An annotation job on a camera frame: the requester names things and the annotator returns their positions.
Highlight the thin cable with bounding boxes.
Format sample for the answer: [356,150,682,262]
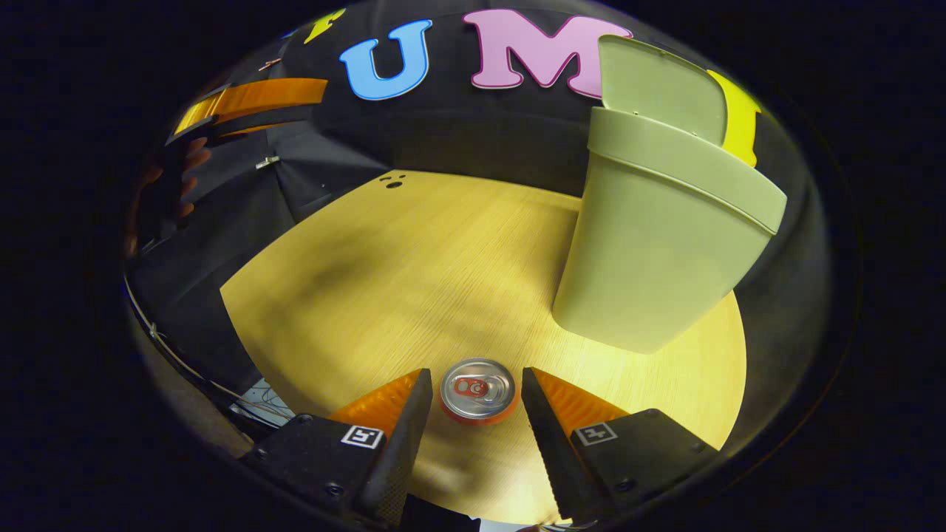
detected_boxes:
[124,277,296,426]

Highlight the black backdrop cloth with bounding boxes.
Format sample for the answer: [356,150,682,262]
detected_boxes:
[126,0,821,400]

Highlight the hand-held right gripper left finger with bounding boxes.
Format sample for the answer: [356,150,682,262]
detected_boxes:
[238,368,434,527]

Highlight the red pop can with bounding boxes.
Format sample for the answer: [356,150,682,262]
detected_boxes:
[440,358,518,426]

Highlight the pale green desktop garbage bin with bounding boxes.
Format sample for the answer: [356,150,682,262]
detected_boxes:
[552,35,788,355]

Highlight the wooden desktop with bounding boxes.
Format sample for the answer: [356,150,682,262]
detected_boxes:
[220,170,747,527]

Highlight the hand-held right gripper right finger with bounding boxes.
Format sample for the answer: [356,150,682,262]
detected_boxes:
[521,366,721,522]

